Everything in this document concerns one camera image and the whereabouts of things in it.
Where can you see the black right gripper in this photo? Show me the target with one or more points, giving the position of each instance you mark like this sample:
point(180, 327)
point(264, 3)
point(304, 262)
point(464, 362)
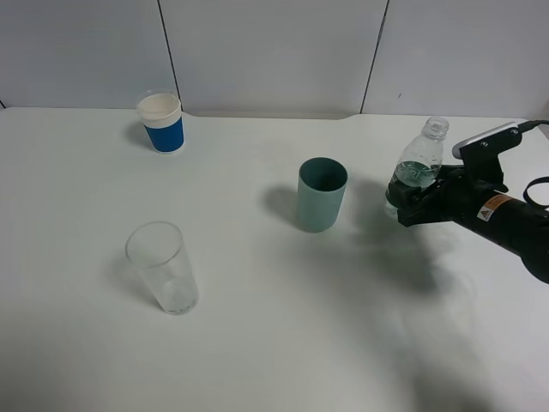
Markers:
point(492, 215)

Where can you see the clear green-label water bottle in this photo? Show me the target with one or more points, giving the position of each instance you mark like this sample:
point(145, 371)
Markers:
point(421, 160)

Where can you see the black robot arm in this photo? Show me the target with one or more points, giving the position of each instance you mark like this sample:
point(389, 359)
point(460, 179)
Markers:
point(535, 257)

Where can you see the teal plastic cup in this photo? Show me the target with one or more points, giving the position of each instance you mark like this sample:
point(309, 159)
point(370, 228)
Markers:
point(321, 187)

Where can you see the blue white paper cup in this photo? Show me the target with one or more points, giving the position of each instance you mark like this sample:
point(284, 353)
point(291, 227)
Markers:
point(161, 114)

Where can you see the clear drinking glass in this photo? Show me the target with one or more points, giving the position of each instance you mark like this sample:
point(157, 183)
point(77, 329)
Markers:
point(156, 252)

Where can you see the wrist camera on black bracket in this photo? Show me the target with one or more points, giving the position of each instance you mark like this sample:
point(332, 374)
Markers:
point(479, 155)

